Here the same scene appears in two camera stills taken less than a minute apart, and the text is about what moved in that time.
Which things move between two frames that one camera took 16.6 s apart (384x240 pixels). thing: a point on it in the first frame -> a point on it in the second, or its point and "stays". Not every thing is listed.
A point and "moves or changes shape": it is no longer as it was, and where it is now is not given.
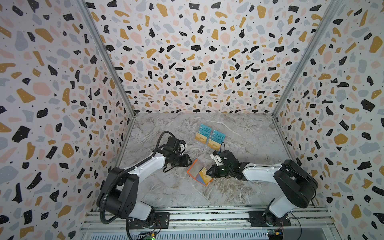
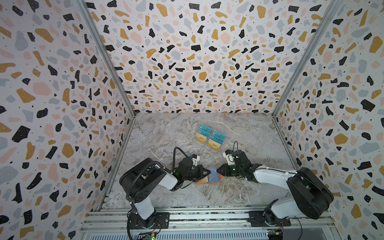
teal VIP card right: [218, 137] stays
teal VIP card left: [205, 130] stays
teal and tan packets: [210, 138] stays
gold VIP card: [200, 138] stays
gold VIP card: [206, 177] moves or changes shape
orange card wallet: [194, 171] moves or changes shape
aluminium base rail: [209, 224] stays
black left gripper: [186, 162] -> [201, 174]
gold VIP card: [214, 144] stays
